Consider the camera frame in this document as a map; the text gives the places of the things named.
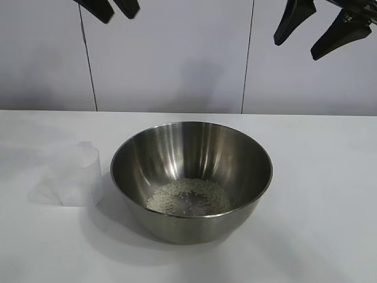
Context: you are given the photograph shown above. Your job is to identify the white rice grains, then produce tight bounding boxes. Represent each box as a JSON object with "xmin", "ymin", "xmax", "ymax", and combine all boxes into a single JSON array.
[{"xmin": 145, "ymin": 178, "xmax": 233, "ymax": 216}]

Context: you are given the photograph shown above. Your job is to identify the stainless steel mixing bowl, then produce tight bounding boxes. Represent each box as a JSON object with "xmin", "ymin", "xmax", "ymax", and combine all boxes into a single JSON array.
[{"xmin": 110, "ymin": 121, "xmax": 274, "ymax": 245}]

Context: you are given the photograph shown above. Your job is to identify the translucent plastic measuring cup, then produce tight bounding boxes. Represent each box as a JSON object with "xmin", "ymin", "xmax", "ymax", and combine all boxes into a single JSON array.
[{"xmin": 28, "ymin": 141, "xmax": 102, "ymax": 209}]

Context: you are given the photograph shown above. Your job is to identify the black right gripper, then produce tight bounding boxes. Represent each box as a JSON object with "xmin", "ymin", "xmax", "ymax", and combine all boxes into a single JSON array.
[{"xmin": 273, "ymin": 0, "xmax": 377, "ymax": 61}]

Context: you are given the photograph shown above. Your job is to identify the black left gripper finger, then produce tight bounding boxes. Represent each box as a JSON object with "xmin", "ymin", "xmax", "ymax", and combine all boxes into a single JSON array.
[
  {"xmin": 73, "ymin": 0, "xmax": 115, "ymax": 24},
  {"xmin": 113, "ymin": 0, "xmax": 141, "ymax": 20}
]

